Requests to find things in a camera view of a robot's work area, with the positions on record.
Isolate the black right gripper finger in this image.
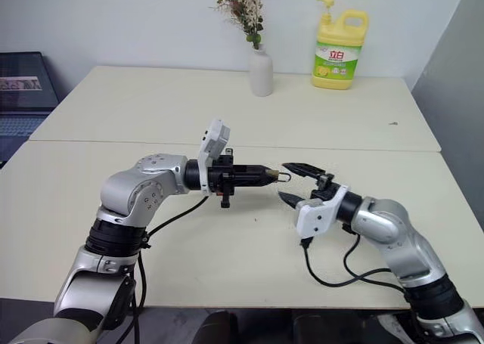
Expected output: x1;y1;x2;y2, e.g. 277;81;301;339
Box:
281;162;327;179
277;191;304;211

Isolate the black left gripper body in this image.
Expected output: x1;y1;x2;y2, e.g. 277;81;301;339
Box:
207;148;238;209

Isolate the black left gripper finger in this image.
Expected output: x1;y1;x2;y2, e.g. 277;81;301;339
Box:
234;163;274;177
234;175;275;189

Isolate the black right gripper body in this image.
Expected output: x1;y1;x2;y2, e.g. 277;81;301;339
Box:
309;172;343;203

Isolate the brass padlock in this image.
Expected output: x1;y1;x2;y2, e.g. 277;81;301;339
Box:
266;167;293;184

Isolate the white ceramic vase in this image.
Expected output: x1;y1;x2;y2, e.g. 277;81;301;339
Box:
248;44;275;98

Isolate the yellow detergent pump bottle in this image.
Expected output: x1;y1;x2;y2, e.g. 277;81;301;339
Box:
311;0;370;91

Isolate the dark rounded shape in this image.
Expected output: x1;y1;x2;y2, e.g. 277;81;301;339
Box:
197;309;240;344

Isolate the dried flower bouquet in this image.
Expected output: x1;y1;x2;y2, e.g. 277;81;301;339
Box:
208;0;265;51

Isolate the dark laptop computer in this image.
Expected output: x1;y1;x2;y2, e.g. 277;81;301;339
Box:
0;51;61;168

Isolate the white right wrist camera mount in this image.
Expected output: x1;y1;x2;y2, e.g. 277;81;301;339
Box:
294;184;351;243

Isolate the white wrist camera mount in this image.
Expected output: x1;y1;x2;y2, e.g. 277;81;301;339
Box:
294;184;351;243
197;118;232;198

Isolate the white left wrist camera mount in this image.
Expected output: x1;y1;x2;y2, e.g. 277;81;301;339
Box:
197;118;232;198

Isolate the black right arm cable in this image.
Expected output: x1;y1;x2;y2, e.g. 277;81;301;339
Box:
299;222;408;293

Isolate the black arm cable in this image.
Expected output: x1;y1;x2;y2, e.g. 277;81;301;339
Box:
120;195;209;344
299;222;408;293

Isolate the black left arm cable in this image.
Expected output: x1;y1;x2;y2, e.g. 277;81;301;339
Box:
120;195;209;344

